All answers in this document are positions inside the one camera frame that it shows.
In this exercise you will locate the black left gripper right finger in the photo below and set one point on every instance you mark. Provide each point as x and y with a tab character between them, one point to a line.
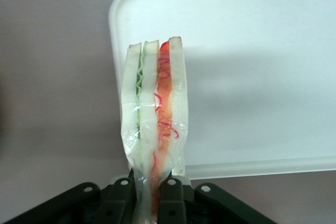
172	203

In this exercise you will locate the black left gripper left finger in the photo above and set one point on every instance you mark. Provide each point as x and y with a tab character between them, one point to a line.
119	203

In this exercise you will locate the triangular sandwich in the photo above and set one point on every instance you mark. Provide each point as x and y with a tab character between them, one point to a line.
155	103

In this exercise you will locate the cream rectangular tray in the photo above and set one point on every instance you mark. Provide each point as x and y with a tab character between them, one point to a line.
249	77

